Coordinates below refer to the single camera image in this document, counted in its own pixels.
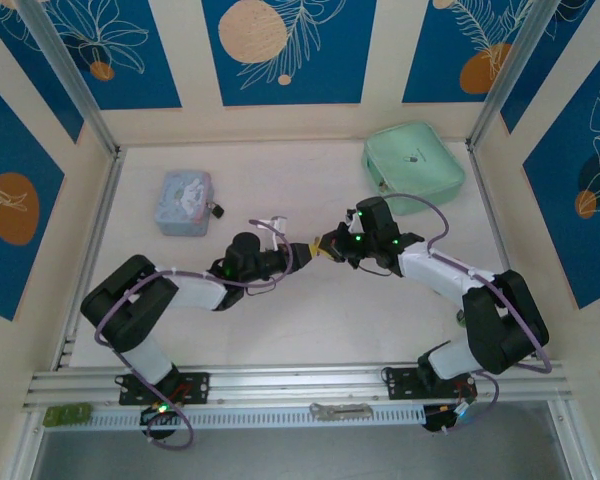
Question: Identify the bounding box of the clear plastic tube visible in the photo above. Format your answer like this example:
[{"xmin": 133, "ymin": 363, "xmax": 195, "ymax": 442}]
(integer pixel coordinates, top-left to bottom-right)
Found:
[{"xmin": 465, "ymin": 0, "xmax": 571, "ymax": 152}]

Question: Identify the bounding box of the green circuit board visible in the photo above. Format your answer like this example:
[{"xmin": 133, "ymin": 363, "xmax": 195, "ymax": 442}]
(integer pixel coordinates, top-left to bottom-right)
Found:
[{"xmin": 43, "ymin": 403, "xmax": 94, "ymax": 428}]

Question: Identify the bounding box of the white slotted cable duct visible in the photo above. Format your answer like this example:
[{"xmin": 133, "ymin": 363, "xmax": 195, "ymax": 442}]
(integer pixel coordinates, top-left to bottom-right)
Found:
[{"xmin": 86, "ymin": 401, "xmax": 427, "ymax": 433}]

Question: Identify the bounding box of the light blue tin box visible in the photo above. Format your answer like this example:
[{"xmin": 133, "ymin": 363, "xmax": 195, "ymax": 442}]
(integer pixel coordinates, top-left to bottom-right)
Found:
[{"xmin": 152, "ymin": 169, "xmax": 214, "ymax": 238}]

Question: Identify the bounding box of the silver metal bracket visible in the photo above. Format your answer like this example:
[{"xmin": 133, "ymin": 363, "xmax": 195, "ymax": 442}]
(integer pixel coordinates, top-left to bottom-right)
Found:
[{"xmin": 309, "ymin": 401, "xmax": 374, "ymax": 421}]

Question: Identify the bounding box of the aluminium frame post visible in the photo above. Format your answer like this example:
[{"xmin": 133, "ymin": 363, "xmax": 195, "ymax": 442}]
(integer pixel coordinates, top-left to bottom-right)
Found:
[{"xmin": 15, "ymin": 0, "xmax": 121, "ymax": 154}]

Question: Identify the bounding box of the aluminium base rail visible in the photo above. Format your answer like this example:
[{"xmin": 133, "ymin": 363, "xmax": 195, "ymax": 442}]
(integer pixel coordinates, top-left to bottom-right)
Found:
[{"xmin": 21, "ymin": 358, "xmax": 567, "ymax": 409}]

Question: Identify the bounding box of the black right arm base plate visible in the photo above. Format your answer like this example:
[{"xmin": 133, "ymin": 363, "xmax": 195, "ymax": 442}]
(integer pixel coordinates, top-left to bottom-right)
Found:
[{"xmin": 381, "ymin": 366, "xmax": 480, "ymax": 402}]

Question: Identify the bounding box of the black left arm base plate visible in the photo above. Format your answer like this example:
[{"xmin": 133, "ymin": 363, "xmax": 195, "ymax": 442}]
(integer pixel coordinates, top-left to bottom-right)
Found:
[{"xmin": 118, "ymin": 371, "xmax": 212, "ymax": 407}]

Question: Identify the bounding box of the mint green zipper pouch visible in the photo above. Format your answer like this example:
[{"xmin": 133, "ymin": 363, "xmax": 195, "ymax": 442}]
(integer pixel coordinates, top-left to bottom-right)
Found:
[{"xmin": 362, "ymin": 122, "xmax": 467, "ymax": 218}]

